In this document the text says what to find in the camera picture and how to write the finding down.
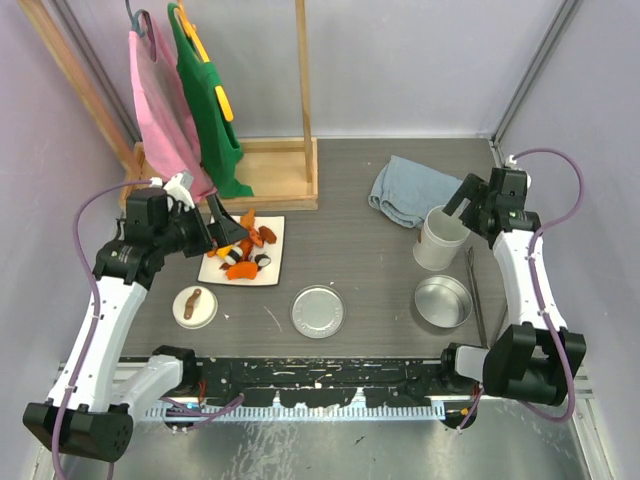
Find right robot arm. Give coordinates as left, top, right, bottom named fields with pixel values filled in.
left=438, top=167, right=586, bottom=406

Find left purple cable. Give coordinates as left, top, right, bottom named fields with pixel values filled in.
left=48, top=178, right=164, bottom=480

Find round metal tin lid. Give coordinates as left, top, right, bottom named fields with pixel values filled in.
left=290, top=285, right=346, bottom=340

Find blue cloth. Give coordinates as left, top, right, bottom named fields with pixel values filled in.
left=368, top=155, right=462, bottom=229

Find green apron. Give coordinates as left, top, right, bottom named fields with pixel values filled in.
left=167, top=2, right=254, bottom=198

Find pink apron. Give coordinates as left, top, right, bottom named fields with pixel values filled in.
left=128, top=17, right=216, bottom=201

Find white square plate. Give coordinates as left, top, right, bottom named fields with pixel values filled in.
left=198, top=215, right=285, bottom=287

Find white rice nori sushi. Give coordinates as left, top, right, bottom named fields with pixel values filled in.
left=217, top=245, right=243, bottom=265

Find wooden clothes rack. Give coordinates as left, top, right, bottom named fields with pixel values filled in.
left=18, top=1, right=319, bottom=212

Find white lid brown handle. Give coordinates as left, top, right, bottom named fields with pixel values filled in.
left=172, top=286, right=219, bottom=330

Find white cylindrical container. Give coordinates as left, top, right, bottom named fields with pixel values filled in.
left=412, top=206, right=470, bottom=271

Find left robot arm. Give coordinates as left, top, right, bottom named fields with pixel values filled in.
left=23, top=172, right=248, bottom=472

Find salmon nigiri toy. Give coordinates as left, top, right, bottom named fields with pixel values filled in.
left=226, top=261, right=260, bottom=281

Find orange shrimp piece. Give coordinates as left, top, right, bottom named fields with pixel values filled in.
left=240, top=208, right=256, bottom=231

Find grey hanger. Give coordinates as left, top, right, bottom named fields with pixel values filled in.
left=124, top=0, right=157, bottom=61

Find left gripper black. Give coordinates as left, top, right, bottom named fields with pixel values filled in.
left=156, top=194, right=249, bottom=258

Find yellow hanger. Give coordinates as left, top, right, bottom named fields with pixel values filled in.
left=177, top=0, right=234, bottom=122

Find brown fried piece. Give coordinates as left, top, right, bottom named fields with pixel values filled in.
left=258, top=226, right=277, bottom=245

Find metal tongs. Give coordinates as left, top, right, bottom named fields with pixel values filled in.
left=465, top=246, right=489, bottom=348

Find round metal tin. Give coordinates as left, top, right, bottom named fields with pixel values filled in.
left=414, top=275, right=473, bottom=329

